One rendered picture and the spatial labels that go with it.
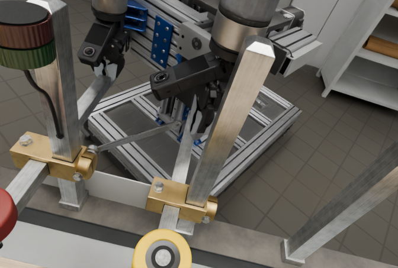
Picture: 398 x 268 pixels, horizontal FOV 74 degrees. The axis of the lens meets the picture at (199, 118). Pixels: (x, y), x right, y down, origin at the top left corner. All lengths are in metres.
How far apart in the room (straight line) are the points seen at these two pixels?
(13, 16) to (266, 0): 0.27
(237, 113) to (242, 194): 1.31
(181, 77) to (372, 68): 3.10
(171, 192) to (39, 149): 0.25
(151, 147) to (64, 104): 1.03
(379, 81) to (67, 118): 3.33
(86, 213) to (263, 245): 0.41
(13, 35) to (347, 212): 0.53
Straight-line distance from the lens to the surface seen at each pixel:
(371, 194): 0.51
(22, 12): 0.33
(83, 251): 0.71
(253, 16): 0.36
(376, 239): 2.00
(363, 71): 3.39
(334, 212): 0.56
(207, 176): 0.45
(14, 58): 0.33
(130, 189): 0.61
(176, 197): 0.53
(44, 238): 0.74
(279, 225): 1.64
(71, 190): 0.60
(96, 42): 0.64
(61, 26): 0.37
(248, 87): 0.32
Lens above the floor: 1.28
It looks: 41 degrees down
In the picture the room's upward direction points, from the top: 18 degrees clockwise
